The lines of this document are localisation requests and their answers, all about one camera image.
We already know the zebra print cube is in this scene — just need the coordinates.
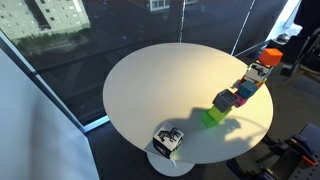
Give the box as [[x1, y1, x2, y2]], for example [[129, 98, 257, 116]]
[[152, 122, 184, 160]]

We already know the white round table base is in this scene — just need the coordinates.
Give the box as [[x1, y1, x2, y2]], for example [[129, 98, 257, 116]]
[[145, 151, 197, 178]]

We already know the blue block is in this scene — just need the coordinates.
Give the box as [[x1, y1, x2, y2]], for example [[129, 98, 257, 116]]
[[236, 80, 260, 100]]

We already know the orange block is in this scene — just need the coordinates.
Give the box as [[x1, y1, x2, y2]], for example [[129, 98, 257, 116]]
[[258, 47, 284, 67]]

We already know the grey block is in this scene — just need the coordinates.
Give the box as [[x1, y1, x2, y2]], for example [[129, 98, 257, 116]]
[[212, 88, 240, 114]]

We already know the magenta block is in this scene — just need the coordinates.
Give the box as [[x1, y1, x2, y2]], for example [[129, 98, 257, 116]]
[[233, 92, 249, 108]]

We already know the orange purple picture cube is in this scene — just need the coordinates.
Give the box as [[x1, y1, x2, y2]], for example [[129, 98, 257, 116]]
[[237, 75, 268, 89]]

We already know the green block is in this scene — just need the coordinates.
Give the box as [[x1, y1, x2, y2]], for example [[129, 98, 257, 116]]
[[200, 110, 220, 129]]

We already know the dark tripod stand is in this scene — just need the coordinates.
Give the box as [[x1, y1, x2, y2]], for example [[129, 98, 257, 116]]
[[280, 26, 320, 83]]

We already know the black clamp orange tip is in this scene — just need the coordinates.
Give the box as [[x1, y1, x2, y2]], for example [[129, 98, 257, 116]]
[[255, 133, 318, 168]]

